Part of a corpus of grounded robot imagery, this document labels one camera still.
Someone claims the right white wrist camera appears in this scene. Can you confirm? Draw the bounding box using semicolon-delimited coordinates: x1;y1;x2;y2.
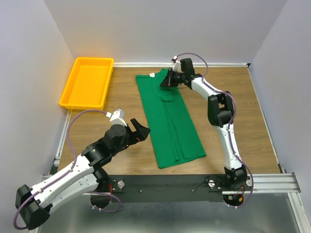
172;56;181;72

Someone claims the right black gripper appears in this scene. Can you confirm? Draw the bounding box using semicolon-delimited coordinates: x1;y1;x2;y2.
159;68;185;88

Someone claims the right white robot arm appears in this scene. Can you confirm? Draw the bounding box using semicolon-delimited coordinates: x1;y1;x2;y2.
160;56;254;190

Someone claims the aluminium frame rail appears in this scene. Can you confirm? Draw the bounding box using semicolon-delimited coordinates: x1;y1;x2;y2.
250;172;302;194

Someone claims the green t shirt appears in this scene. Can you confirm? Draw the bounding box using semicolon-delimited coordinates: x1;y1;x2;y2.
136;69;206;168

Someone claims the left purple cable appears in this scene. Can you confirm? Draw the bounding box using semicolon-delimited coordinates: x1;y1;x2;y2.
13;109;122;230

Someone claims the purple cable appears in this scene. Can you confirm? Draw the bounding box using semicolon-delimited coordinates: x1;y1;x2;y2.
13;109;122;230
177;52;255;209

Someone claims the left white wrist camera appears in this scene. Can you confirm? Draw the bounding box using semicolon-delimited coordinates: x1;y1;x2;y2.
105;109;127;126

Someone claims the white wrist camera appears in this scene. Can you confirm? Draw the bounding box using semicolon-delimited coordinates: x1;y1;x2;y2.
172;56;181;72
105;109;127;126

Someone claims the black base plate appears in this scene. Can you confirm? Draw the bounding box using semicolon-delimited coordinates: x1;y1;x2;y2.
89;173;253;203

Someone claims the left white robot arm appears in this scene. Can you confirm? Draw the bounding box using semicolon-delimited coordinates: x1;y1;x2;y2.
13;118;151;230

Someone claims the yellow plastic tray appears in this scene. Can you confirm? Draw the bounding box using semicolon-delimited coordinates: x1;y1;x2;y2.
59;57;114;110

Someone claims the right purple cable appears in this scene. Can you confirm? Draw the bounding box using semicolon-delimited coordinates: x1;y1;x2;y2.
177;52;255;209

